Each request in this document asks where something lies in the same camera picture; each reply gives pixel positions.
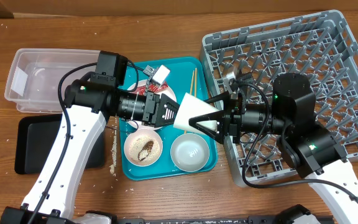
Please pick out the teal serving tray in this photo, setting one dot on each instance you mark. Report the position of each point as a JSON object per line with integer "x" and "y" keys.
{"x": 179, "y": 80}

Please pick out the brown food scrap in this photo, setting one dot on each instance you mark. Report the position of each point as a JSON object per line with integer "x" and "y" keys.
{"x": 146, "y": 150}

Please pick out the white round plate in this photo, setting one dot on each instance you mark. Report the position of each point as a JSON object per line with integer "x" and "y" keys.
{"x": 168, "y": 91}

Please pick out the red foil wrapper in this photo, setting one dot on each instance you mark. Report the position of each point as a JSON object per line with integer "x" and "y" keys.
{"x": 141, "y": 89}

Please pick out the black plastic tray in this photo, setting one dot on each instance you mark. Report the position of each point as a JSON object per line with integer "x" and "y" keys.
{"x": 35, "y": 138}

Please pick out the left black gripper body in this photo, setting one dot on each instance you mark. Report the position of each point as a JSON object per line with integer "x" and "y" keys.
{"x": 150, "y": 99}

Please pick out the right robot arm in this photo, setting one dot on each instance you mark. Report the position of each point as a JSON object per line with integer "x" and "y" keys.
{"x": 304, "y": 143}

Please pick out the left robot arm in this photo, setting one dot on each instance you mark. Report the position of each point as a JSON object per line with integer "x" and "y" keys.
{"x": 87, "y": 104}

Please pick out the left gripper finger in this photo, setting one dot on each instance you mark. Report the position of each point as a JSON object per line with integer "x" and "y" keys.
{"x": 167, "y": 103}
{"x": 166, "y": 117}

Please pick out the grey dishwasher rack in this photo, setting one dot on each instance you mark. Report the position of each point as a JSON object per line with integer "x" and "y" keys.
{"x": 320, "y": 46}

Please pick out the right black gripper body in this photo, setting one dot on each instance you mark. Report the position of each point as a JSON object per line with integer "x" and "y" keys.
{"x": 234, "y": 119}

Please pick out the pink bowl with rice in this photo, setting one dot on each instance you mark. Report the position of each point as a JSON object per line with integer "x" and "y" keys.
{"x": 135, "y": 142}

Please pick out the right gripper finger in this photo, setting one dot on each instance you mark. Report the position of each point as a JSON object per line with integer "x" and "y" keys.
{"x": 222, "y": 123}
{"x": 225, "y": 97}

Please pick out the clear plastic storage bin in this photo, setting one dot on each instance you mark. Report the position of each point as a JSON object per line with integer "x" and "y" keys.
{"x": 32, "y": 83}

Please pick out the grey round bowl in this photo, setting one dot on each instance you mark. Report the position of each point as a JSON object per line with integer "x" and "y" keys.
{"x": 189, "y": 152}

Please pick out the right wooden chopstick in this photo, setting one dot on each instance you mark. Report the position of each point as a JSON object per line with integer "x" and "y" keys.
{"x": 195, "y": 83}

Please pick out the wooden chopstick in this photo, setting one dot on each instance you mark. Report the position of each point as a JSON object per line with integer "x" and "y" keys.
{"x": 192, "y": 82}
{"x": 195, "y": 83}

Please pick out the white paper cup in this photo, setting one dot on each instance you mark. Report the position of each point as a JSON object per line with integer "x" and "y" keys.
{"x": 191, "y": 107}

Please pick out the left wooden chopstick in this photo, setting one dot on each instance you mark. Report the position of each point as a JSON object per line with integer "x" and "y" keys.
{"x": 192, "y": 82}

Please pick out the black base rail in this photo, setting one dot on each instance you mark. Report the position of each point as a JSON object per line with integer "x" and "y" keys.
{"x": 294, "y": 214}

